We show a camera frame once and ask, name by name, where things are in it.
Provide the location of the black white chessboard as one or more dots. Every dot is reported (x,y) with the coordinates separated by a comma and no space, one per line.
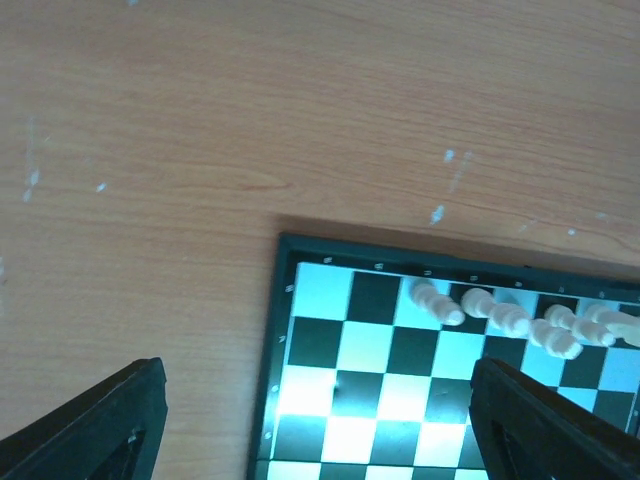
(358,382)

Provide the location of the white chess piece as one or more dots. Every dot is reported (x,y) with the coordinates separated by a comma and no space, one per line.
(582,328)
(556,341)
(620,324)
(510,318)
(439,306)

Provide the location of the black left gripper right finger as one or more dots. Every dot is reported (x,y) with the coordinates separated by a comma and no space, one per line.
(524,430)

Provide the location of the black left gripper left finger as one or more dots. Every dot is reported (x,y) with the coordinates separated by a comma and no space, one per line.
(111,431)

